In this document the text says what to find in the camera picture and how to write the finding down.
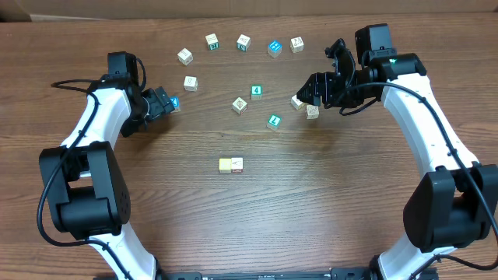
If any blue X wooden block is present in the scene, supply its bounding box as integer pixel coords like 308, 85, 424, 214
170, 96, 181, 112

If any red E wooden block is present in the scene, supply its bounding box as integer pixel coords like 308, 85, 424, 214
306, 105, 319, 120

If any wooden block yellow blue side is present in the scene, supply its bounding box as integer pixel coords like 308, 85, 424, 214
177, 48, 193, 65

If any number 2 wooden block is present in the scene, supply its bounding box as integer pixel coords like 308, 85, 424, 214
232, 97, 247, 114

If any yellow top wooden block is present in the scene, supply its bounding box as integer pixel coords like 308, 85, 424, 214
219, 158, 232, 173

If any red D wooden block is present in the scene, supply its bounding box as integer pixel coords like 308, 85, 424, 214
231, 157, 244, 173

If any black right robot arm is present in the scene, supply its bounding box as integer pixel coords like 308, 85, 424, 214
296, 24, 497, 279

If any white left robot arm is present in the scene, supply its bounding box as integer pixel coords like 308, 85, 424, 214
37, 51, 179, 279

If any plain X wooden block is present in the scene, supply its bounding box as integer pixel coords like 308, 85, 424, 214
290, 95, 305, 110

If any green L wooden block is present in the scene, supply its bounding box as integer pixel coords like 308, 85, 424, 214
266, 114, 282, 131

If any green 4 wooden block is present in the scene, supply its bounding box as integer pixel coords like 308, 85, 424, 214
251, 85, 262, 100

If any blue top wooden block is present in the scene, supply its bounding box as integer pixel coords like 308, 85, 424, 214
268, 40, 282, 58

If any green R wooden block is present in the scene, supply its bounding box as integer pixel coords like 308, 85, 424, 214
205, 33, 219, 51

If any green J wooden block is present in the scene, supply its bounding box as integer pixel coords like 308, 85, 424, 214
237, 34, 251, 51

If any cardboard back panel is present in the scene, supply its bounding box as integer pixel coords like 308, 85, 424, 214
1, 0, 497, 22

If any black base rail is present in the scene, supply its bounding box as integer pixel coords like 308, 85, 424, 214
159, 268, 379, 280

